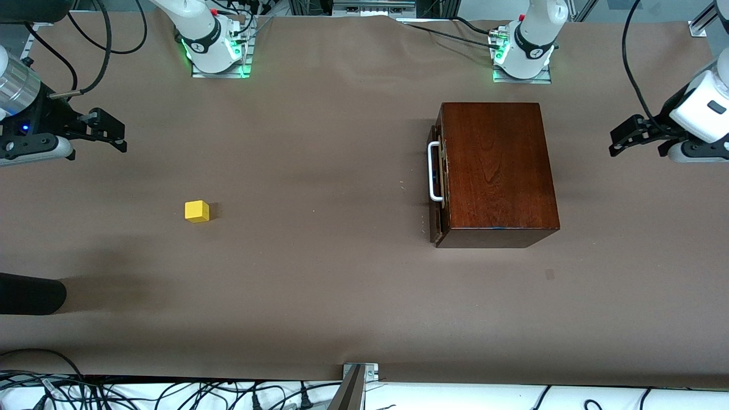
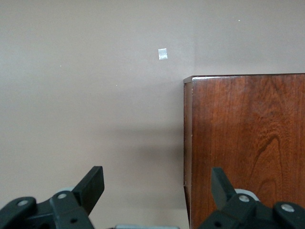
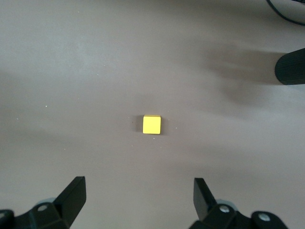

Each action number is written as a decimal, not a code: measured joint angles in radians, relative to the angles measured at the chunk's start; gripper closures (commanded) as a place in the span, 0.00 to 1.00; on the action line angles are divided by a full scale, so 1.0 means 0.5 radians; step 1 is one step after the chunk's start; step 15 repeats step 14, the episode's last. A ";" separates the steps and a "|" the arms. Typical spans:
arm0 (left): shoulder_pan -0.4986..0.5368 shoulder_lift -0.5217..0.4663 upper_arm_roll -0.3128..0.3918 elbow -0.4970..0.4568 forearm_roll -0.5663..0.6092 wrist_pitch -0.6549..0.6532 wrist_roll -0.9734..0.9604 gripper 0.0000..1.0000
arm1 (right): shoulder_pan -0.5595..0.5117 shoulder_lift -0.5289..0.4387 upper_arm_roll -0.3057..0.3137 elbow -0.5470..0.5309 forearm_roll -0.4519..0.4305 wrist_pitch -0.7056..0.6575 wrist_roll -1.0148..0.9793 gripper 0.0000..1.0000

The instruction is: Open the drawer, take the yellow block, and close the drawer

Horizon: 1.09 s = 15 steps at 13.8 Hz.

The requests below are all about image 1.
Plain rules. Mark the aluminium profile bar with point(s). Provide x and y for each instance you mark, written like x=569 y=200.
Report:
x=348 y=396

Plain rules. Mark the dark wooden drawer cabinet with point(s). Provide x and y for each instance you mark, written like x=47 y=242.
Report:
x=501 y=171

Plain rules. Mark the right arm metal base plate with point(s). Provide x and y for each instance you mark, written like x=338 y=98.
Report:
x=248 y=62

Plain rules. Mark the black cylinder object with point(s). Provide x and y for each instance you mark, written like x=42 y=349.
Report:
x=28 y=293

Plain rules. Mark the wooden drawer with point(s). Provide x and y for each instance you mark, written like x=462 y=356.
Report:
x=439 y=222

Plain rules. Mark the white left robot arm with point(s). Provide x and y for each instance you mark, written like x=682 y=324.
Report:
x=529 y=40

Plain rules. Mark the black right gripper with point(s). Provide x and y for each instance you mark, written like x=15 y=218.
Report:
x=48 y=118

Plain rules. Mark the brown paper table cover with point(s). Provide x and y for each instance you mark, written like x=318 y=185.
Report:
x=285 y=256

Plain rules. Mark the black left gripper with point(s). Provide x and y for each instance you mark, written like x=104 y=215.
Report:
x=659 y=126

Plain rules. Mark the aluminium frame corner bracket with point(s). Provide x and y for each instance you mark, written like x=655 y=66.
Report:
x=699 y=27

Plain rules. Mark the aluminium frame equipment rack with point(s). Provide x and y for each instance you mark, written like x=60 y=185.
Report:
x=370 y=8

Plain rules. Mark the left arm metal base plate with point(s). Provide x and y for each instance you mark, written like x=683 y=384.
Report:
x=512 y=81

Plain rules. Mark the yellow cube block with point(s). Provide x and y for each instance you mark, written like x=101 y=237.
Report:
x=196 y=212

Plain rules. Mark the small metal corner bracket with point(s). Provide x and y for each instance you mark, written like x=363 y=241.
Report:
x=370 y=373

